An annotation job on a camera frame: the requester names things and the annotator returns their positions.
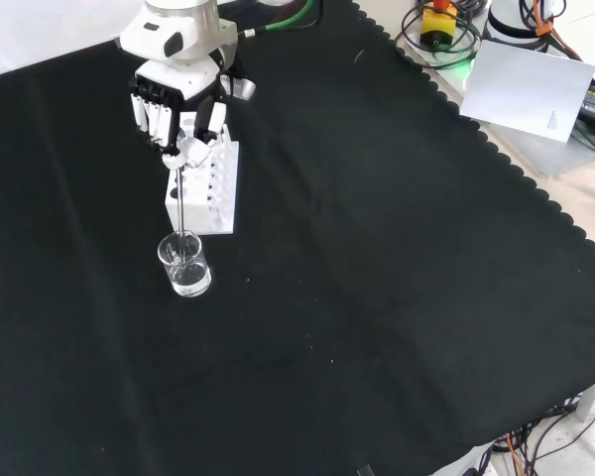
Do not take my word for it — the green cable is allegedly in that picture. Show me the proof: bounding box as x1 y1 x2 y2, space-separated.
244 0 328 39

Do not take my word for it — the clear glass rod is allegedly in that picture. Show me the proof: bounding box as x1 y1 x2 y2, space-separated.
175 166 190 264

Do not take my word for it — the white test tube rack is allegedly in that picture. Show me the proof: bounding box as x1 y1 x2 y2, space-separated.
164 112 242 237

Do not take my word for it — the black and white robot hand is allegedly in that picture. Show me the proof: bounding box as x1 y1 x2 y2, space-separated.
128 47 258 173

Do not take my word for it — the yellow stop button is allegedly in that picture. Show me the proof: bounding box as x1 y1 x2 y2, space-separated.
418 0 460 52

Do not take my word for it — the black bench cloth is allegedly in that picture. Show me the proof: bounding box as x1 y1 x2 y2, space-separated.
0 0 595 476

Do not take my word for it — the clear glass beaker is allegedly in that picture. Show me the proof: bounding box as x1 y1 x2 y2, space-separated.
157 230 213 298

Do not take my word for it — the orange cable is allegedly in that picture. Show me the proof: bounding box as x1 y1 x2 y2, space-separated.
504 429 526 476

